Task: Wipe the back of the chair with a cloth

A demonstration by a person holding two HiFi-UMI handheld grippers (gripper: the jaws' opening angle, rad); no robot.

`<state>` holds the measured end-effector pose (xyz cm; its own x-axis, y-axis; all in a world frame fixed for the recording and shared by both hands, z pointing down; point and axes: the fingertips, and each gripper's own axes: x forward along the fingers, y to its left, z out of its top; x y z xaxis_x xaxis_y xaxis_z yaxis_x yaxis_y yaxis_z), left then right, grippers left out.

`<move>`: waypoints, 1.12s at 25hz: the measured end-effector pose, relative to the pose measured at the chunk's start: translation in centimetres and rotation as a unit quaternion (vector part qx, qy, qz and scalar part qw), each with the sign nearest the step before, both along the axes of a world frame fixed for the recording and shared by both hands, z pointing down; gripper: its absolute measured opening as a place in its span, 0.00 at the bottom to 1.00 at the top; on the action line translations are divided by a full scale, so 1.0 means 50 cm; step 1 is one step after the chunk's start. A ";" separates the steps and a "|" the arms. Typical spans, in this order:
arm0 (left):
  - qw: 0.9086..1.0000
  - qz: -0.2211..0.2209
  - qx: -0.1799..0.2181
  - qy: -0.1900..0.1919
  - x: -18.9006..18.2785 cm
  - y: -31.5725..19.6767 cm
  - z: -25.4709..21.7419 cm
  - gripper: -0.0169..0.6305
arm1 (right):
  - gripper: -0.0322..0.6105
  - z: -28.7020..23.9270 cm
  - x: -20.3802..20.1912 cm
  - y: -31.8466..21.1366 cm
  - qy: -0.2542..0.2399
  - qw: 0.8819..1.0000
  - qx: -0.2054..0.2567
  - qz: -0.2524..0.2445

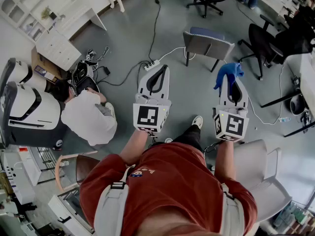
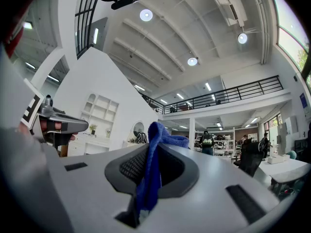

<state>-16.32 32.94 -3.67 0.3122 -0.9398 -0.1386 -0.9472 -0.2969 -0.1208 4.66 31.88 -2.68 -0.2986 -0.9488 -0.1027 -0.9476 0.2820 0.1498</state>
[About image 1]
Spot potted plant black pot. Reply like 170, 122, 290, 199
40, 6, 59, 21

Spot person's left forearm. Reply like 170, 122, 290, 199
120, 130, 148, 166

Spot brown wooden chair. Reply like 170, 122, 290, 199
54, 150, 101, 193

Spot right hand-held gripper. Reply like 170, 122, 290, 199
212, 74, 250, 143

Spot cardboard box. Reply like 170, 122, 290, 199
31, 45, 64, 83

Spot white plastic chair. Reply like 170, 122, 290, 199
232, 139, 293, 224

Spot person's right forearm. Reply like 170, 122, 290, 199
214, 140, 237, 181

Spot white power strip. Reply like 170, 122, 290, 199
144, 60, 160, 71

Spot white desk black legs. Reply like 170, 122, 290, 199
260, 50, 315, 138

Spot grey chair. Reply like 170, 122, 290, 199
183, 27, 236, 73

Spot person's white right shoe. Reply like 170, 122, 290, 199
191, 115, 204, 130

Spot person's black trousers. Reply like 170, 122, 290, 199
172, 124, 203, 154

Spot black open equipment case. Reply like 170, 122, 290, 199
70, 59, 101, 96

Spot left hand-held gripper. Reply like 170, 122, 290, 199
133, 64, 172, 134

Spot black cable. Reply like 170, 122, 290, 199
147, 0, 162, 63
98, 61, 146, 86

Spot white cable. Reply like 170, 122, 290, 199
157, 46, 196, 62
247, 62, 286, 126

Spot person's red shirt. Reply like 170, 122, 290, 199
79, 141, 258, 236

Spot white drawer cabinet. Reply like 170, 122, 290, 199
35, 29, 82, 71

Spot white and black robot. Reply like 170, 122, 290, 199
0, 57, 68, 149

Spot blue cloth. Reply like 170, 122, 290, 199
213, 62, 246, 90

